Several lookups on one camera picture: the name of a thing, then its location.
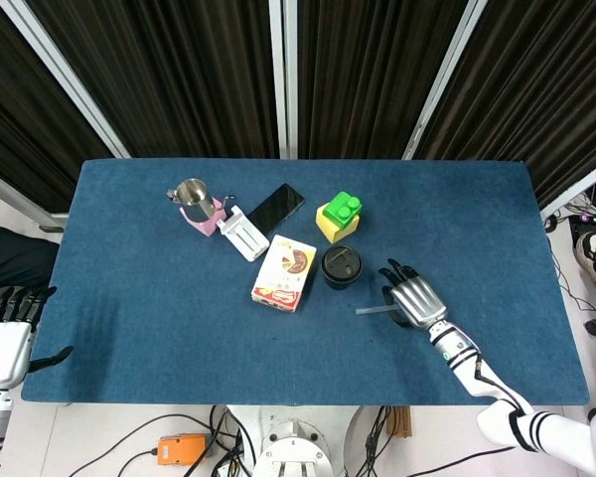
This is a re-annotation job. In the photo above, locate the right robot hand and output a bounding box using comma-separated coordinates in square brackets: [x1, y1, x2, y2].
[378, 257, 449, 330]

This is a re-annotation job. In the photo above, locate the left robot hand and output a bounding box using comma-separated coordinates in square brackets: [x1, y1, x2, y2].
[0, 285, 75, 390]

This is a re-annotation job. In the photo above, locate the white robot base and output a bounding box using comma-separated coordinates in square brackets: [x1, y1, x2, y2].
[225, 404, 365, 477]

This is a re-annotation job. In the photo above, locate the black lidded coffee cup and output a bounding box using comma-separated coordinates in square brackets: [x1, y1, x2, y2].
[320, 243, 366, 292]

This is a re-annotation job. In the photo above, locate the steel milk jug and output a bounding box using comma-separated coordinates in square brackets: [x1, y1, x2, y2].
[166, 178, 218, 223]

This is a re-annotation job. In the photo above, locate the dark trouser leg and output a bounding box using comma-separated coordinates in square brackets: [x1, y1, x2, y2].
[0, 218, 61, 299]

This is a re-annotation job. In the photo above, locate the yellow toy block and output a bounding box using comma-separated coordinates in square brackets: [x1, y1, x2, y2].
[315, 203, 363, 244]

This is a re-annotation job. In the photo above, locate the green toy block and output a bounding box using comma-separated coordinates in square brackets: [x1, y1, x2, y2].
[325, 191, 365, 229]

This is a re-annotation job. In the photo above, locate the wooden piece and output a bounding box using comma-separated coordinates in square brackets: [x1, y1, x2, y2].
[386, 405, 415, 439]

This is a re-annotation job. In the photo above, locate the red white snack box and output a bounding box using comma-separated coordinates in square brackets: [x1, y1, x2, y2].
[250, 234, 319, 314]

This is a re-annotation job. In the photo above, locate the black smartphone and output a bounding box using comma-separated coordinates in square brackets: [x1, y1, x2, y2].
[246, 183, 307, 238]

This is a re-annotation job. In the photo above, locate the blue table cloth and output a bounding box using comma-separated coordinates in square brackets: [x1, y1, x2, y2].
[20, 158, 591, 406]

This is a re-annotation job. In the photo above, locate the white black sneaker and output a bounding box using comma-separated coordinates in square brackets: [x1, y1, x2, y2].
[574, 232, 596, 298]

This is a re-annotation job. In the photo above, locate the white plastic holder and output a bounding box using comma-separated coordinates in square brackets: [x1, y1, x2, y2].
[216, 205, 271, 263]

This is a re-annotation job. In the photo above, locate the black power strip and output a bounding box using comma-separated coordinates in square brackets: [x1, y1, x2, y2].
[569, 213, 596, 238]

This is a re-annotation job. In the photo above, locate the orange box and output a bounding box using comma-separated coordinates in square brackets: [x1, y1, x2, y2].
[157, 433, 212, 467]

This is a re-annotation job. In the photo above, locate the pink plastic stand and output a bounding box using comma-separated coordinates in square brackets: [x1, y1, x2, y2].
[179, 196, 230, 239]

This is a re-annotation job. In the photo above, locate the dark slatted partition panel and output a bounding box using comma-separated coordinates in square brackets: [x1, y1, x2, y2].
[25, 0, 280, 160]
[296, 0, 472, 161]
[0, 0, 116, 215]
[416, 0, 596, 210]

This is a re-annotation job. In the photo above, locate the black floor cable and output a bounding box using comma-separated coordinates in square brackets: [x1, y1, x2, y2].
[545, 228, 596, 319]
[54, 412, 215, 477]

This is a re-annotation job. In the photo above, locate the white partition post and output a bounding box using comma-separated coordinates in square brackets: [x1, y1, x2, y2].
[0, 163, 70, 234]
[401, 0, 489, 161]
[539, 153, 596, 221]
[268, 0, 300, 161]
[0, 0, 131, 160]

